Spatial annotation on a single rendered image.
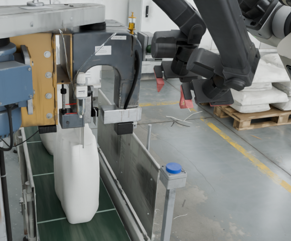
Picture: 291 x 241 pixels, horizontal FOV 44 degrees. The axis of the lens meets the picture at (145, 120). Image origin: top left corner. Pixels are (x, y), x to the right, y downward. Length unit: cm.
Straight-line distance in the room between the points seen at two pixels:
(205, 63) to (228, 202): 202
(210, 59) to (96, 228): 118
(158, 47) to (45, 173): 141
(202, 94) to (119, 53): 41
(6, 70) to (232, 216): 203
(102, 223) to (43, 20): 110
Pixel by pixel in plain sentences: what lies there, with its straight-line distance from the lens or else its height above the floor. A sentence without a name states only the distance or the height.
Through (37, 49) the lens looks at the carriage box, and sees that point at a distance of 118.
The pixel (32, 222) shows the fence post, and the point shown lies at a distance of 163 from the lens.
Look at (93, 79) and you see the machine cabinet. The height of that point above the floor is 28.
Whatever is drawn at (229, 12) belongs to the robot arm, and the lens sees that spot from 61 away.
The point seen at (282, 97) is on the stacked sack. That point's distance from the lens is 411.
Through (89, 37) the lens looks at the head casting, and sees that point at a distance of 120.
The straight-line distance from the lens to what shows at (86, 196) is 171.
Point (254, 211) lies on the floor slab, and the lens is 274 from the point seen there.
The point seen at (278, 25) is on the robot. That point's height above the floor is 144.
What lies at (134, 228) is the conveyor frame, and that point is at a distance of 175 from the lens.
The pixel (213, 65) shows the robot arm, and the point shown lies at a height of 136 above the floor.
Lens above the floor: 156
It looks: 24 degrees down
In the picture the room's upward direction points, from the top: 5 degrees clockwise
